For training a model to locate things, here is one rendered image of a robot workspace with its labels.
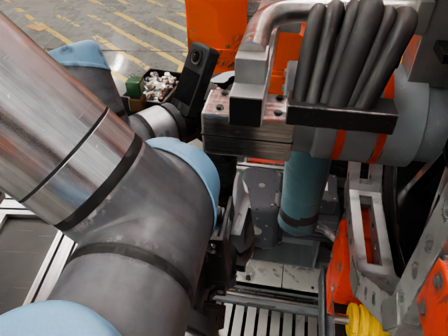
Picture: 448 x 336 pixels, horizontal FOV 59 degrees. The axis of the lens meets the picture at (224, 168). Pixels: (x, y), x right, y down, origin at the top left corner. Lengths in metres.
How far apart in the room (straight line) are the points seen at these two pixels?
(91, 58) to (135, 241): 0.39
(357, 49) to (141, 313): 0.26
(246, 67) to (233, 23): 0.66
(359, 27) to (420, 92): 0.22
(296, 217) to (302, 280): 0.50
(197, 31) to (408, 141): 0.64
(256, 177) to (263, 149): 0.74
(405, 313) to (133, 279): 0.32
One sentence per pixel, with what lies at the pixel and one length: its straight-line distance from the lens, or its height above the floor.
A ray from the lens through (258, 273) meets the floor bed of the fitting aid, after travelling 1.32.
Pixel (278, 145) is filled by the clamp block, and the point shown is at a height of 0.92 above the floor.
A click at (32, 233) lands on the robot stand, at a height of 0.21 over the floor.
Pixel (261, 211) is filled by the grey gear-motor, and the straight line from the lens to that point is 1.06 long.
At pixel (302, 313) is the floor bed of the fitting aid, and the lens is 1.28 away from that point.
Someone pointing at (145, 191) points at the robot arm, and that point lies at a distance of 0.23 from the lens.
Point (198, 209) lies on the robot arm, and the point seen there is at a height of 0.97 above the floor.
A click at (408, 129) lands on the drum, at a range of 0.54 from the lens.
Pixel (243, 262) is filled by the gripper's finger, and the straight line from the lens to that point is 0.39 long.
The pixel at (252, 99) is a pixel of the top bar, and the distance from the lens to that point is 0.34.
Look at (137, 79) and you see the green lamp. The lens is 1.09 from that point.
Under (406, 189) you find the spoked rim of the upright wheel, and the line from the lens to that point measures 0.83.
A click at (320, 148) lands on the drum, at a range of 0.55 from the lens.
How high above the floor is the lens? 1.15
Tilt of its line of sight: 40 degrees down
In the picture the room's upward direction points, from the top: straight up
